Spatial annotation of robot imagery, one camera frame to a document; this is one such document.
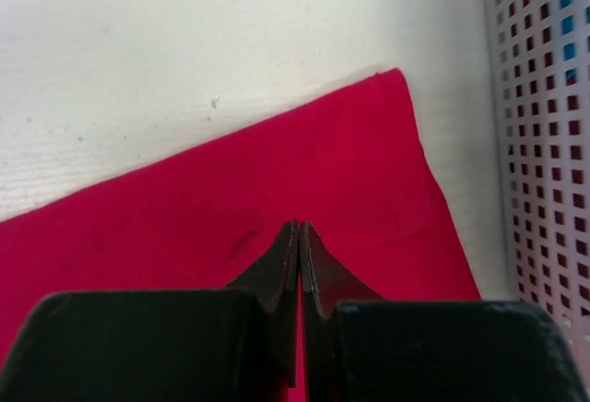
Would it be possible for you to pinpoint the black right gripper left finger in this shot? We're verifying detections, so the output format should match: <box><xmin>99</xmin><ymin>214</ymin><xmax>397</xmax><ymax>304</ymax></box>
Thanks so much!
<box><xmin>1</xmin><ymin>221</ymin><xmax>299</xmax><ymax>401</ymax></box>

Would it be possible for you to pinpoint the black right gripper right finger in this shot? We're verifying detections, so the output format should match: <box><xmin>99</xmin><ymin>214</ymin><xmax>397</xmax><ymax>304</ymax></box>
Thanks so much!
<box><xmin>299</xmin><ymin>223</ymin><xmax>589</xmax><ymax>401</ymax></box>

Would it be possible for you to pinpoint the pink red t shirt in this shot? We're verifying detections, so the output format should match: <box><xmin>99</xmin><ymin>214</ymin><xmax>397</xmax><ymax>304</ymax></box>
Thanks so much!
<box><xmin>1</xmin><ymin>69</ymin><xmax>479</xmax><ymax>401</ymax></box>

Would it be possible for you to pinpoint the white plastic laundry basket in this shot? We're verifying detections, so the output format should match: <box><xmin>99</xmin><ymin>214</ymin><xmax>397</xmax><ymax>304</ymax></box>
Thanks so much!
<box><xmin>478</xmin><ymin>0</ymin><xmax>590</xmax><ymax>361</ymax></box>

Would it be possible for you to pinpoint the blue t shirt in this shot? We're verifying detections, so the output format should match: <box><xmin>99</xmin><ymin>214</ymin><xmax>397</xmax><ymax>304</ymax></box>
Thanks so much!
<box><xmin>537</xmin><ymin>0</ymin><xmax>589</xmax><ymax>94</ymax></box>

